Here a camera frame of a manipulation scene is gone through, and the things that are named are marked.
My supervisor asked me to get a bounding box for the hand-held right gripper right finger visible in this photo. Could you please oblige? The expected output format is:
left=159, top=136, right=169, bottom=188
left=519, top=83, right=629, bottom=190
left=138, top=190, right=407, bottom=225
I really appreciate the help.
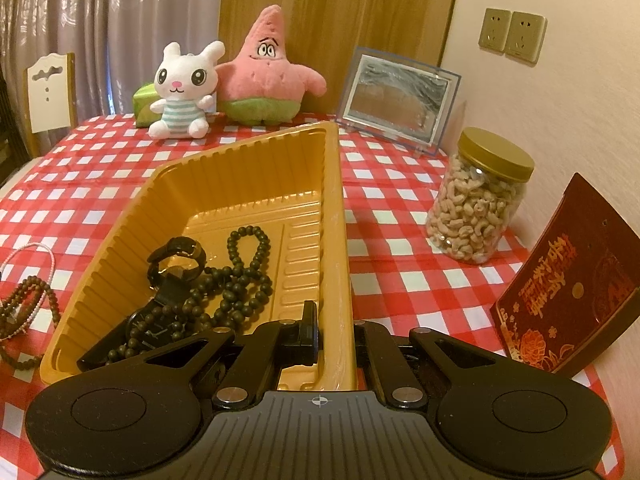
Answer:
left=352, top=319, right=506, bottom=409

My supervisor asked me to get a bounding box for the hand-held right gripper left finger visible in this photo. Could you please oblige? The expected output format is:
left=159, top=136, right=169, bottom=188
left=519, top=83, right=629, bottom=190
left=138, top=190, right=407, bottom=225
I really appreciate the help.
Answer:
left=142, top=300, right=321, bottom=409

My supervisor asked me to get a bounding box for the dark bead necklace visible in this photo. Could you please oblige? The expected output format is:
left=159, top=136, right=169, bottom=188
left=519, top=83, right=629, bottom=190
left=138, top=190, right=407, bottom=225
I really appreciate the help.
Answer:
left=107, top=226, right=274, bottom=366

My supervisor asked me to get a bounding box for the yellow plastic tray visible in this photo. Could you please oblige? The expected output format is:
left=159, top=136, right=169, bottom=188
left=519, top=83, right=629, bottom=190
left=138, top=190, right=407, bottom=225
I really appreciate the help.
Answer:
left=40, top=121, right=359, bottom=401

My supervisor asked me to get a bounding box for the red white checked tablecloth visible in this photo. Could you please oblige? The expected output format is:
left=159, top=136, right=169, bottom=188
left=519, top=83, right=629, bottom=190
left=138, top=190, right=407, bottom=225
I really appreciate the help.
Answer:
left=0, top=110, right=622, bottom=462

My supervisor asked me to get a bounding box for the cashew jar with gold lid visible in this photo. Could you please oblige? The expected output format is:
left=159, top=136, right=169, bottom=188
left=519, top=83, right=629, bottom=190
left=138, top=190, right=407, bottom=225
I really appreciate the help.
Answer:
left=426, top=127, right=536, bottom=265

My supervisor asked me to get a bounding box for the red decorated gift box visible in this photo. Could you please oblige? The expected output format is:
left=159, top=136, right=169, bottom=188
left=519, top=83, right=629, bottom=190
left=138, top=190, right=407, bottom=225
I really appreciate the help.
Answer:
left=490, top=172, right=640, bottom=376

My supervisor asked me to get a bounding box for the white bunny plush toy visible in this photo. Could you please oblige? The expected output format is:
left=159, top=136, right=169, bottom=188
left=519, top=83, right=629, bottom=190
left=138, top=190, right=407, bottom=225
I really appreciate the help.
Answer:
left=147, top=40, right=226, bottom=140

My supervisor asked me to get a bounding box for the pink starfish plush toy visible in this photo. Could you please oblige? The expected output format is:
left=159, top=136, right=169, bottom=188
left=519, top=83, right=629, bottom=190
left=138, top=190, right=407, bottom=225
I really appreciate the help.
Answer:
left=215, top=5, right=327, bottom=124

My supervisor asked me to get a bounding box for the green tissue pack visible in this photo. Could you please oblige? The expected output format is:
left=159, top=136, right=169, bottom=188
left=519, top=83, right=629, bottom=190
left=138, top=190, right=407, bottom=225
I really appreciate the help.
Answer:
left=132, top=81, right=169, bottom=129

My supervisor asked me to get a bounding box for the white wooden chair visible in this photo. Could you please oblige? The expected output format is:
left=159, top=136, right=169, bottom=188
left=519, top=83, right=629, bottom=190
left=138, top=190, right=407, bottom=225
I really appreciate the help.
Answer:
left=25, top=52, right=79, bottom=159

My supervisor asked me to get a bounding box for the grey sheer curtain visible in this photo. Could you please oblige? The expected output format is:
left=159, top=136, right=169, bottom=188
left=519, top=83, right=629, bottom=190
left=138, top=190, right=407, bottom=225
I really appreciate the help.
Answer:
left=0, top=0, right=226, bottom=121

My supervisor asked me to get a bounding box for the clear picture frame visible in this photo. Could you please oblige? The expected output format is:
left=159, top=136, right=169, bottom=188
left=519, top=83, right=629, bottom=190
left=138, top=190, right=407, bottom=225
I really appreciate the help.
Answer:
left=335, top=46, right=461, bottom=155

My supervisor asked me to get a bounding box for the white pearl necklace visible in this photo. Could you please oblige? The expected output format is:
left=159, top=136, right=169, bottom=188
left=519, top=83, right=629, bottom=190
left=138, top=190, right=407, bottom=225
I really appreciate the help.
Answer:
left=0, top=242, right=56, bottom=321

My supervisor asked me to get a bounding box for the brown bead bracelet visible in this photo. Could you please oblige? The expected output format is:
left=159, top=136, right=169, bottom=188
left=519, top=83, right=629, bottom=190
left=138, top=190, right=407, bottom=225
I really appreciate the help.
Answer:
left=0, top=275, right=64, bottom=369

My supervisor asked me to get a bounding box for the wooden wall panel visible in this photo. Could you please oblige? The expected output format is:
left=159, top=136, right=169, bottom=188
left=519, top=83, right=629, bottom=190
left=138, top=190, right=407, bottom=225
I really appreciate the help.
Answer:
left=218, top=0, right=464, bottom=116

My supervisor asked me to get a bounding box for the gold wall socket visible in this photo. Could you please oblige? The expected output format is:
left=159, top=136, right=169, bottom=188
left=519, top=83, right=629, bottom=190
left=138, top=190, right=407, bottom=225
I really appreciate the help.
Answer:
left=479, top=7, right=512, bottom=54
left=504, top=11, right=549, bottom=65

